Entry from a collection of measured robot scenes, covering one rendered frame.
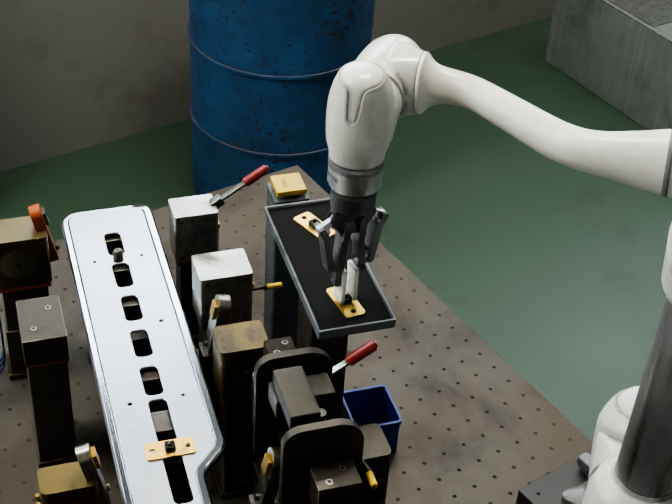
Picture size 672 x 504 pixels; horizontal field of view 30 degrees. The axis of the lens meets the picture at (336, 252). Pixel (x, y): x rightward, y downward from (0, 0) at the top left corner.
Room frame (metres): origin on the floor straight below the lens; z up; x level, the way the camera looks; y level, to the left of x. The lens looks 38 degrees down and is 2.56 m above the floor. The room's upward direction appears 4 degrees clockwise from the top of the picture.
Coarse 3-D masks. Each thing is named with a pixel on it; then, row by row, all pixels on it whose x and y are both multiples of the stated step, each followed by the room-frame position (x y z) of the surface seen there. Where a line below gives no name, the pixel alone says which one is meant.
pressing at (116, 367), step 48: (96, 240) 2.00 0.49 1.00; (144, 240) 2.01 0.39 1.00; (96, 288) 1.85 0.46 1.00; (144, 288) 1.86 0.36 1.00; (96, 336) 1.71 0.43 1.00; (192, 384) 1.60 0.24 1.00; (144, 432) 1.48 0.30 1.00; (192, 432) 1.49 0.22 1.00; (144, 480) 1.37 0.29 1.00; (192, 480) 1.38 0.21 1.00
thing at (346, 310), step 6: (330, 288) 1.70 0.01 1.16; (330, 294) 1.68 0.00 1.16; (348, 294) 1.67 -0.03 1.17; (336, 300) 1.67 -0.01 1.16; (348, 300) 1.66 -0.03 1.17; (342, 306) 1.65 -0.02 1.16; (348, 306) 1.65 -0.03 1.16; (354, 306) 1.65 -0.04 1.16; (360, 306) 1.65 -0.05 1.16; (342, 312) 1.64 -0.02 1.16; (348, 312) 1.64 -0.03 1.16; (360, 312) 1.64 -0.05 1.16; (348, 318) 1.62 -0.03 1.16
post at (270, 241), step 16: (272, 192) 2.01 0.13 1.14; (272, 240) 1.99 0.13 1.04; (272, 256) 1.98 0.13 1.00; (272, 272) 1.98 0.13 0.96; (288, 272) 1.99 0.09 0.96; (288, 288) 1.99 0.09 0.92; (272, 304) 1.98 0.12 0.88; (288, 304) 1.99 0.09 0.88; (272, 320) 1.98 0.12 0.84; (288, 320) 1.99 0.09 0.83; (272, 336) 1.98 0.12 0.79
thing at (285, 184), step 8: (272, 176) 2.04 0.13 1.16; (280, 176) 2.04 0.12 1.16; (288, 176) 2.04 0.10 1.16; (296, 176) 2.04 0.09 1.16; (272, 184) 2.02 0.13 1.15; (280, 184) 2.01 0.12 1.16; (288, 184) 2.01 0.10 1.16; (296, 184) 2.01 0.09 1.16; (304, 184) 2.02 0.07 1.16; (280, 192) 1.98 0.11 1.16; (288, 192) 1.99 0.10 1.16; (296, 192) 1.99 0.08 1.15; (304, 192) 2.00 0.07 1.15
